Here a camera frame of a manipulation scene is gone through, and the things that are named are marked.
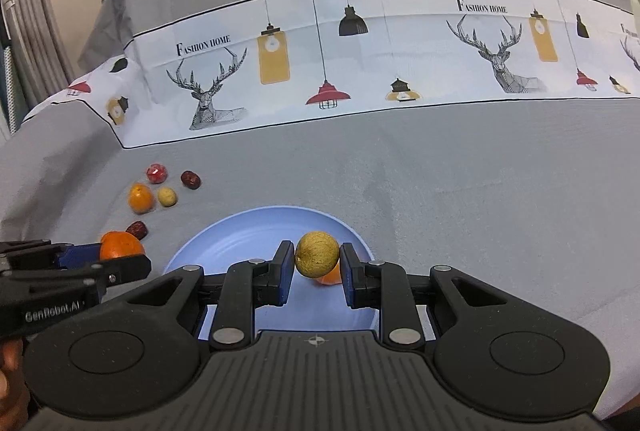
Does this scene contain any small orange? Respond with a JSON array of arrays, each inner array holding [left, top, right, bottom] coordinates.
[[128, 183, 154, 214]]

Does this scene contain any yellow-green round fruit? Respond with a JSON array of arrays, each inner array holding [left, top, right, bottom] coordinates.
[[294, 231, 341, 279]]

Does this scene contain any grey printed bed sheet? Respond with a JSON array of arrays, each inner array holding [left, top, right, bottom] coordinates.
[[0, 0, 640, 422]]

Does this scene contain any person's left hand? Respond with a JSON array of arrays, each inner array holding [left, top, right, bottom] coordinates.
[[0, 339, 29, 431]]

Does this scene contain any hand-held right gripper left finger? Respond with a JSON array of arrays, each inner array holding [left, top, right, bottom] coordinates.
[[126, 240, 296, 353]]

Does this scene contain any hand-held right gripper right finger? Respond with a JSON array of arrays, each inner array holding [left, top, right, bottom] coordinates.
[[339, 243, 507, 353]]

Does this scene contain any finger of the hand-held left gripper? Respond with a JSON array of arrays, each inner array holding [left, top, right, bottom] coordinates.
[[0, 239, 105, 272], [75, 254, 152, 297]]

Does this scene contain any blue plate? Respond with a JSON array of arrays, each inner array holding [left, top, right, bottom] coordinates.
[[162, 206, 377, 342]]

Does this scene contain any grey curtain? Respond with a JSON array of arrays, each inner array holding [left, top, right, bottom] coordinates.
[[0, 0, 77, 106]]

